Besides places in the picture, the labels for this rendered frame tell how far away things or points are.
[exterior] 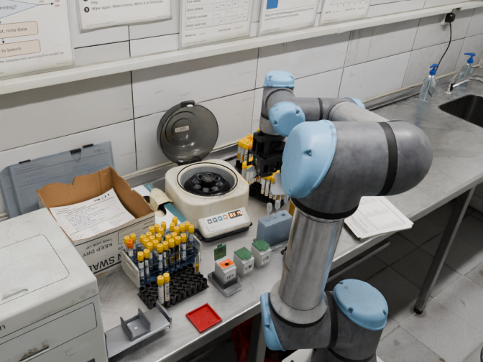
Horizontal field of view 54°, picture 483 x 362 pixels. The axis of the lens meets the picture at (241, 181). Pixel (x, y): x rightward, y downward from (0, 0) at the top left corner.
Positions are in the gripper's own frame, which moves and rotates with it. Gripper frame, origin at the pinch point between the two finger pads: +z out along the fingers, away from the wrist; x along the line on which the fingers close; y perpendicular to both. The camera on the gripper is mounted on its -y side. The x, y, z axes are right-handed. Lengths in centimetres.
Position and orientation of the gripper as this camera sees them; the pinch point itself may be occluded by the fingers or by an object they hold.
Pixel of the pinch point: (271, 190)
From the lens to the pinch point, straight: 135.9
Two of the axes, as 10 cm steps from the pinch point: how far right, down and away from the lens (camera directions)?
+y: -8.2, 2.6, -5.0
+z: -0.7, 8.3, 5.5
